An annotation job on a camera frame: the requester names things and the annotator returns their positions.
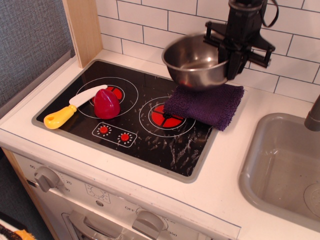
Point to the grey oven knob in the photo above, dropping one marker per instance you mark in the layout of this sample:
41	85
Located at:
148	224

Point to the grey faucet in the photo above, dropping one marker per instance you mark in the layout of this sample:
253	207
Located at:
312	121

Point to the yellow handled toy knife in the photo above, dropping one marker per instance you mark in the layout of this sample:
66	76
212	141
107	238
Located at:
56	119

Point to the orange black object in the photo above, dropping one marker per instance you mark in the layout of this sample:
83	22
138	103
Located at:
7	234

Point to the silver metal pan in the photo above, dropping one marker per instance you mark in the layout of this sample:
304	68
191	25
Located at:
193	63

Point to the grey sink basin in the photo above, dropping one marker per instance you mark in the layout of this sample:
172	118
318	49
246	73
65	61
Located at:
281	171

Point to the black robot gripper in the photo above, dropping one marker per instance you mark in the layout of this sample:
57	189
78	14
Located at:
239	40

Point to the grey oven door handle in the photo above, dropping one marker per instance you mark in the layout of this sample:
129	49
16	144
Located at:
106	226

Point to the black toy stovetop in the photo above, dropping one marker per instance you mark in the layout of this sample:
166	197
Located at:
142	133

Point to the purple rag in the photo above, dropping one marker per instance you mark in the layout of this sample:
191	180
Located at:
215	107

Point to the wooden side post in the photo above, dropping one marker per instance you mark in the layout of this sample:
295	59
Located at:
84	27

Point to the red toy pepper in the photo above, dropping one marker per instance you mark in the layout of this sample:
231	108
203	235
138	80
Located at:
106	104

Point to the grey timer knob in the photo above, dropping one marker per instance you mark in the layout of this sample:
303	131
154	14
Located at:
46	178

